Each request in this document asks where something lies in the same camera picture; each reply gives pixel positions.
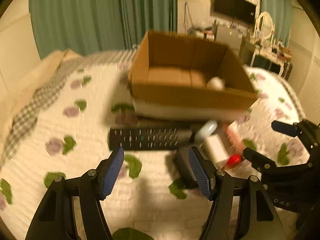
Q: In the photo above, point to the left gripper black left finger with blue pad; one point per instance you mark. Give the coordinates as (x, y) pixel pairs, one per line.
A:
(55, 216)

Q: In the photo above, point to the brown cardboard box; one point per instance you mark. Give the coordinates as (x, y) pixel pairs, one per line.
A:
(182, 77)

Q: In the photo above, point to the black wall television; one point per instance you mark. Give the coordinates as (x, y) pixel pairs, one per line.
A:
(236, 9)

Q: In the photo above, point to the white floral quilted blanket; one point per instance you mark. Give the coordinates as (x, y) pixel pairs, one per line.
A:
(71, 137)

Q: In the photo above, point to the pale blue oval case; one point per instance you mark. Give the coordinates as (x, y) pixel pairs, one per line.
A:
(205, 131)

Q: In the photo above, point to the white oval vanity mirror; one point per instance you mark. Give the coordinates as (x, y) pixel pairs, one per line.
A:
(264, 27)

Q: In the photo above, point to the green curtain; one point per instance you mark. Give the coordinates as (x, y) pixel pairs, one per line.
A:
(281, 13)
(88, 26)

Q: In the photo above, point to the white plug charger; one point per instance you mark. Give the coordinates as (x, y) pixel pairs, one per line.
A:
(215, 149)

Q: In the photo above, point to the silver mini fridge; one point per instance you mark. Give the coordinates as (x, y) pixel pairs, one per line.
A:
(228, 36)

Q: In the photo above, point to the green curtain right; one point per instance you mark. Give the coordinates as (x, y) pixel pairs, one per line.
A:
(281, 13)

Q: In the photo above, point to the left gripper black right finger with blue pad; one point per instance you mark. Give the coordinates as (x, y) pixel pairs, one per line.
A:
(257, 217)

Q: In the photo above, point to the red and clear packet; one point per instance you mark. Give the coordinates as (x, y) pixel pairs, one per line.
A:
(235, 147)

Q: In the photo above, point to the black power adapter block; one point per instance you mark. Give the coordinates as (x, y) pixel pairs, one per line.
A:
(181, 161)

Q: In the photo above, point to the green curtain left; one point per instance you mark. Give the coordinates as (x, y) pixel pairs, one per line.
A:
(88, 26)

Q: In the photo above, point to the black TV remote control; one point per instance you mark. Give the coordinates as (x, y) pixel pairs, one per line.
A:
(149, 139)

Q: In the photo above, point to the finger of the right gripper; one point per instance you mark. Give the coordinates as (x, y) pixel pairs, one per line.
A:
(306, 131)
(258, 161)

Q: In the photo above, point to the white dressing table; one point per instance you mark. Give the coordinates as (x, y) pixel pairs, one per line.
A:
(256, 56)

